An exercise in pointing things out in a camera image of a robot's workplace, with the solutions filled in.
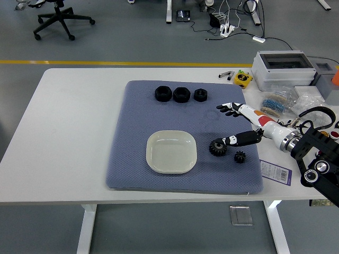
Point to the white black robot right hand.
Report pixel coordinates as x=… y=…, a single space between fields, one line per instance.
x=270 y=127

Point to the small black gear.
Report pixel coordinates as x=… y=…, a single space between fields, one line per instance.
x=240 y=157

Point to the large black gear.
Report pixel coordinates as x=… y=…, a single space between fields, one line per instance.
x=215 y=151

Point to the white square dish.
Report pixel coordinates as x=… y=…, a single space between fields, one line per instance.
x=170 y=152

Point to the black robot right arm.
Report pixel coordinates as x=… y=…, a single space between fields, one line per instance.
x=312 y=143

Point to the white flat box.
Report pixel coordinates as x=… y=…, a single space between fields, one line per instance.
x=307 y=90

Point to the small black hex nut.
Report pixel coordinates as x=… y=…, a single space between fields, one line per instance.
x=200 y=95

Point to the large black hex nut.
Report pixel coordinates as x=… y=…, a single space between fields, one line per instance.
x=181 y=94
x=162 y=94

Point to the blue resistor strip bundle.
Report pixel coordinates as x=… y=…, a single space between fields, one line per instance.
x=272 y=104

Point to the clear plastic bag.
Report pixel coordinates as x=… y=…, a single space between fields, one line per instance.
x=307 y=101

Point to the purple white label card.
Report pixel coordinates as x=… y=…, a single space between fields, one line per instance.
x=276 y=173

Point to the yellow tape measure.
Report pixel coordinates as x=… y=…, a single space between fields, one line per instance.
x=243 y=80

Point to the yellow round button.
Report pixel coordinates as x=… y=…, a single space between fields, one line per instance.
x=325 y=133

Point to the red round button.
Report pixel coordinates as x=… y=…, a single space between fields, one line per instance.
x=335 y=135

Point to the black silver marker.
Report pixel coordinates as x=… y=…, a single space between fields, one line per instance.
x=224 y=74

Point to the grey plastic case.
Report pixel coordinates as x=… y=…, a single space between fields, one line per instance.
x=324 y=79

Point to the orange block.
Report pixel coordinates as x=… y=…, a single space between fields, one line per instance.
x=335 y=78

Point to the white power adapter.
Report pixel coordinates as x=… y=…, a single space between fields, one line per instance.
x=258 y=39

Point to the clear floor hatch plate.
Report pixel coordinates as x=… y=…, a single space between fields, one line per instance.
x=241 y=215

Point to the white power strip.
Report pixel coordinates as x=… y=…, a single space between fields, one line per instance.
x=227 y=29

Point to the white desk leg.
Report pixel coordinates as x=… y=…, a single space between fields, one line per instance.
x=255 y=13
x=325 y=4
x=169 y=12

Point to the black power adapter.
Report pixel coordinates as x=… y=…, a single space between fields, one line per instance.
x=214 y=19

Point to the blue-grey textured mat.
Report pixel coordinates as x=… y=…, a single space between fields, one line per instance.
x=137 y=119

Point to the black device with screen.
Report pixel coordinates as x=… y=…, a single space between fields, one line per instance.
x=183 y=16

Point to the white table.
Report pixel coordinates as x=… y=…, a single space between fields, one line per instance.
x=66 y=119

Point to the black office chair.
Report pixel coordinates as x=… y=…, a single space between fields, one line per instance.
x=59 y=17

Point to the grey electrical enclosure box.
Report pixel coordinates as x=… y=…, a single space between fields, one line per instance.
x=283 y=71

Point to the silver metal bracket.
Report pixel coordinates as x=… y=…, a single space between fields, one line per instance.
x=21 y=4

